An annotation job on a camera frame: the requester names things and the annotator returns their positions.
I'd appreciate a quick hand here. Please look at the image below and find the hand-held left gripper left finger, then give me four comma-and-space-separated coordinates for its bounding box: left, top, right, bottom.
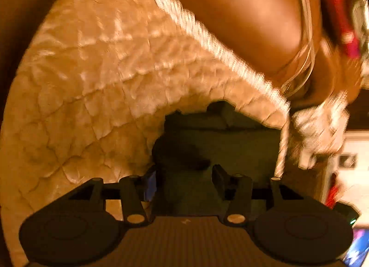
66, 168, 158, 226

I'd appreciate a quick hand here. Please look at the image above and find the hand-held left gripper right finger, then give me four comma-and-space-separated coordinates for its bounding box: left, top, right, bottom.
212, 164, 304, 226

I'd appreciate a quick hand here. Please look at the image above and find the dark green garment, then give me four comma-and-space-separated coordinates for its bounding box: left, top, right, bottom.
151, 101, 285, 219

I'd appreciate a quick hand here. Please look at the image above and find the white fringed cloth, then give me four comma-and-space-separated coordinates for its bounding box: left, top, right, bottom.
292, 92, 351, 170

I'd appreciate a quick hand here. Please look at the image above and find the beige quilted blanket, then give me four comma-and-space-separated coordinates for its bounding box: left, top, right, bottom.
0, 0, 292, 267

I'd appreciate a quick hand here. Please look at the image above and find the red patterned cloth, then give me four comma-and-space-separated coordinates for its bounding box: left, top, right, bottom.
309, 0, 361, 60

